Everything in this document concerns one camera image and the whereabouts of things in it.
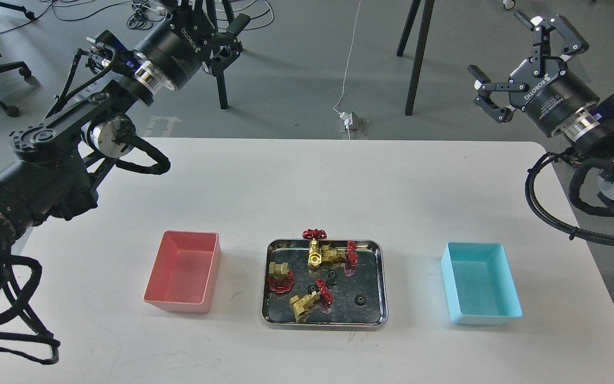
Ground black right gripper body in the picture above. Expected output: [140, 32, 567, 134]
[510, 58, 600, 138]

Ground stainless steel tray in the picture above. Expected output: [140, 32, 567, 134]
[262, 239, 388, 329]

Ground brass valve upright red handle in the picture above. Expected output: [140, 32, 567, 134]
[302, 228, 327, 269]

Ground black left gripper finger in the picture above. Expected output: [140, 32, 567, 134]
[203, 14, 251, 76]
[178, 1, 210, 22]

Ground black tripod legs right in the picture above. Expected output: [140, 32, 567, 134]
[395, 1, 435, 116]

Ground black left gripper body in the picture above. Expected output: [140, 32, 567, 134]
[134, 10, 215, 89]

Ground brass valve front red handle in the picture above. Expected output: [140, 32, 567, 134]
[288, 278, 334, 322]

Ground white power adapter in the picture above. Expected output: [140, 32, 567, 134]
[339, 111, 363, 133]

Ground pink plastic box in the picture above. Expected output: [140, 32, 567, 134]
[143, 230, 221, 314]

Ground floor cable bundle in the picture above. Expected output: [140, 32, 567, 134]
[0, 0, 274, 39]

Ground black tripod legs left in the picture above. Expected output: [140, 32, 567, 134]
[203, 1, 236, 110]

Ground black tripod legs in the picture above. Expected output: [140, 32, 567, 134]
[395, 1, 435, 116]
[203, 1, 236, 110]

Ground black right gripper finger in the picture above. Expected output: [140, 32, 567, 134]
[514, 11, 589, 77]
[467, 65, 529, 123]

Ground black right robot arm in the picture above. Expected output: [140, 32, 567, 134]
[468, 12, 614, 246]

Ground blue plastic box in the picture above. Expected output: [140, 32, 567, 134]
[441, 242, 522, 325]

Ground brass valve red handle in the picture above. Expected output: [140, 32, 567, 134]
[288, 278, 334, 322]
[302, 228, 327, 269]
[321, 240, 359, 276]
[266, 261, 295, 294]

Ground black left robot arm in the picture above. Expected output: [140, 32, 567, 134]
[0, 1, 251, 365]

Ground white cable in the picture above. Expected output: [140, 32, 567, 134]
[333, 0, 362, 140]

